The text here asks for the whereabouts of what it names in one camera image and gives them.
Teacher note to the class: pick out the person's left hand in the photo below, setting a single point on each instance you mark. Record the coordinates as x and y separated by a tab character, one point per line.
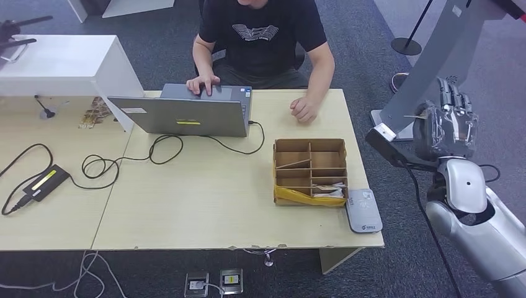
305	109

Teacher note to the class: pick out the person's right hand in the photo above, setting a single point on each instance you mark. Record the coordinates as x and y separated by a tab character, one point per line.
203	82

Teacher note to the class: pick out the tan patterned ID card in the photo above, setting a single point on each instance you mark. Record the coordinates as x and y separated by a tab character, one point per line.
417	117

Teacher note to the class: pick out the person's right forearm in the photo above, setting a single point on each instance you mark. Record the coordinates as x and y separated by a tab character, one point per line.
202	57

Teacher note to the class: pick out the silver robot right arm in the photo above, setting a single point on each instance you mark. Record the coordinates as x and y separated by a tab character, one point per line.
489	238

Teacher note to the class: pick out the person's left forearm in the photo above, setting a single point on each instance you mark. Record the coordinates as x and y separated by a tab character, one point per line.
320	74

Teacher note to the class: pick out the person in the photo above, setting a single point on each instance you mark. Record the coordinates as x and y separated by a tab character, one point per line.
259	41

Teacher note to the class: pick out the grey card reader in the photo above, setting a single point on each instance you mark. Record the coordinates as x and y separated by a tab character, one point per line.
363	214

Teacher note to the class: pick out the cardboard divider box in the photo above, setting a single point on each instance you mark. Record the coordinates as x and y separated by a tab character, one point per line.
291	146

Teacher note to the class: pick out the grey laptop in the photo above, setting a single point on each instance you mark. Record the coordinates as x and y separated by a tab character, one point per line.
185	117

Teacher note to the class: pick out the white paper packet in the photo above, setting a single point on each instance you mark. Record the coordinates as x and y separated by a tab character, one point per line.
328	194

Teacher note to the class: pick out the dark shoe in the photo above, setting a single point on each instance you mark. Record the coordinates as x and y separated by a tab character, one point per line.
397	81

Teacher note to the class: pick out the white furniture base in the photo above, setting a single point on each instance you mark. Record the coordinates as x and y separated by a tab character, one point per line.
135	5

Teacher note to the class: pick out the stack of patterned cards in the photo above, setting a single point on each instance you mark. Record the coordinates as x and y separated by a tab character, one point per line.
94	114

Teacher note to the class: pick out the grey kiosk stand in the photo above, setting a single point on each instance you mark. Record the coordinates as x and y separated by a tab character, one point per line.
435	49

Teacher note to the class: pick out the white cabinet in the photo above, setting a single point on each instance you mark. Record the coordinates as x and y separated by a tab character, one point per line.
57	61

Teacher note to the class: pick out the desk leg panel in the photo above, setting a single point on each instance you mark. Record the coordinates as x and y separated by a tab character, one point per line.
335	259

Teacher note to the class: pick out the small metal desk fitting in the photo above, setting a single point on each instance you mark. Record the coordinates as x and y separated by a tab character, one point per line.
269	260

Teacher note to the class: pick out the small black antenna stand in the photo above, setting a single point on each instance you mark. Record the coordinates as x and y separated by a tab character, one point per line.
48	113

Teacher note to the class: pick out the floor socket with yellow label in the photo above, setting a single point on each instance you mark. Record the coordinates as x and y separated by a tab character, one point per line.
231	280

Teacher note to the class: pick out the black power adapter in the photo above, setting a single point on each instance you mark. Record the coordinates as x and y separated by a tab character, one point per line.
46	183

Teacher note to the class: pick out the clear phone holder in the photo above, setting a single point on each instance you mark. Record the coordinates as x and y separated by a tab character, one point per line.
12	52

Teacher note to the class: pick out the floor socket with white plug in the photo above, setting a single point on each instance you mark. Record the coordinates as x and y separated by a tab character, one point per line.
196	284

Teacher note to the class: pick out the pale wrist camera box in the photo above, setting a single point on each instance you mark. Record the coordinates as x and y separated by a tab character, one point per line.
385	131

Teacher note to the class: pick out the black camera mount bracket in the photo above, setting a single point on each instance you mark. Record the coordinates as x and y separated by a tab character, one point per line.
390	154

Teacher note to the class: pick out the black stanchion post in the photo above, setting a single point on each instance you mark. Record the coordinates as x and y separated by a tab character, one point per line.
406	46

